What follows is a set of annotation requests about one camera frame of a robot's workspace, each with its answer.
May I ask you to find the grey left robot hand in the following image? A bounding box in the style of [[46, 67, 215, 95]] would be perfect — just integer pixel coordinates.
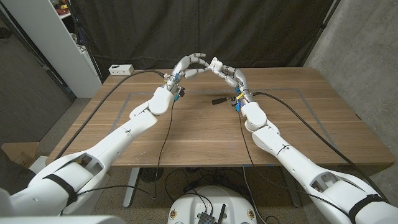
[[162, 52, 213, 95]]

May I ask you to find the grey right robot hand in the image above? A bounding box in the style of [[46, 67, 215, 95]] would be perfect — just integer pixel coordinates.
[[210, 57, 255, 106]]

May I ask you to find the white airpods case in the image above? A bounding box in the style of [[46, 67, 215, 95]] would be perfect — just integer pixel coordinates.
[[210, 57, 224, 73]]

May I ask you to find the black backdrop curtain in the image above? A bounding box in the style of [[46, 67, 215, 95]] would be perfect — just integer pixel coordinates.
[[67, 0, 335, 82]]

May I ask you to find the white power strip box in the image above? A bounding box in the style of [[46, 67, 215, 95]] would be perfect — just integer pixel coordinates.
[[108, 64, 135, 77]]

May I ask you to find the black backdrop stand pole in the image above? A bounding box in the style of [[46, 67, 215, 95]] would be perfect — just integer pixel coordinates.
[[66, 0, 104, 84], [300, 0, 341, 68]]

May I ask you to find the black round floor fan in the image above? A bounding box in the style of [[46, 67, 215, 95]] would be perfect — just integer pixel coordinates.
[[139, 167, 165, 184]]

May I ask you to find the grey table leg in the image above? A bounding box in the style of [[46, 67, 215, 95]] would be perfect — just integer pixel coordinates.
[[281, 166, 302, 208]]

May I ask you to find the white table leg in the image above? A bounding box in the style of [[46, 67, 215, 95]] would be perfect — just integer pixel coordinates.
[[123, 167, 141, 208]]

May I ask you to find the small red object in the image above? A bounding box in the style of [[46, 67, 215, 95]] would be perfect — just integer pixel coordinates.
[[49, 0, 71, 16]]

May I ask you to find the white shelf cabinet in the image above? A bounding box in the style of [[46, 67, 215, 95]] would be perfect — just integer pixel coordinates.
[[1, 0, 103, 99]]

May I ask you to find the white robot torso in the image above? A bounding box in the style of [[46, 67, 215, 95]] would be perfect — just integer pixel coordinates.
[[167, 185, 258, 224]]

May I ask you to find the black antenna module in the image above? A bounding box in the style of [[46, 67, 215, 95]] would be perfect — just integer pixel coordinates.
[[197, 203, 227, 224]]

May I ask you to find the brown cardboard box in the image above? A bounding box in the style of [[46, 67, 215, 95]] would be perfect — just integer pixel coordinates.
[[1, 141, 40, 167]]

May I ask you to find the person's dark trouser leg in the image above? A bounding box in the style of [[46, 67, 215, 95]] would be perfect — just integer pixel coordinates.
[[0, 148, 37, 195]]

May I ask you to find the black handled screwdriver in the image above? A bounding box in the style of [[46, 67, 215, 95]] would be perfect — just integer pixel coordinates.
[[211, 97, 233, 106]]

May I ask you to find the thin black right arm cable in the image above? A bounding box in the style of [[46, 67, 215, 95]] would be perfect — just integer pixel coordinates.
[[237, 110, 351, 217]]

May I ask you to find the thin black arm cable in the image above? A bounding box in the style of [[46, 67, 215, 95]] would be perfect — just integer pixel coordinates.
[[74, 98, 177, 200], [237, 110, 351, 217]]

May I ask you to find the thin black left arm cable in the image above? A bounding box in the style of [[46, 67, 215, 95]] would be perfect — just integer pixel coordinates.
[[74, 98, 177, 200]]

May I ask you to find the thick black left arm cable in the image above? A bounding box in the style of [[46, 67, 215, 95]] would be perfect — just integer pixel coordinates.
[[54, 70, 167, 161]]

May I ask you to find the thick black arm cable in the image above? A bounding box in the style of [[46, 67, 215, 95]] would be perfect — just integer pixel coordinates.
[[54, 70, 167, 161], [252, 91, 391, 205]]

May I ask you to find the black floor cable tangle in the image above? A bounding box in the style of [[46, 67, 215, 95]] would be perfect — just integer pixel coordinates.
[[164, 167, 246, 203]]

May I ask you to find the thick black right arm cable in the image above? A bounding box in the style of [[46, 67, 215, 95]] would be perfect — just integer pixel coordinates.
[[252, 91, 391, 205]]

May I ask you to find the grey floor cable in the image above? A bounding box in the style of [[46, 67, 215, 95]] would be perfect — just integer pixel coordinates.
[[242, 166, 261, 224]]

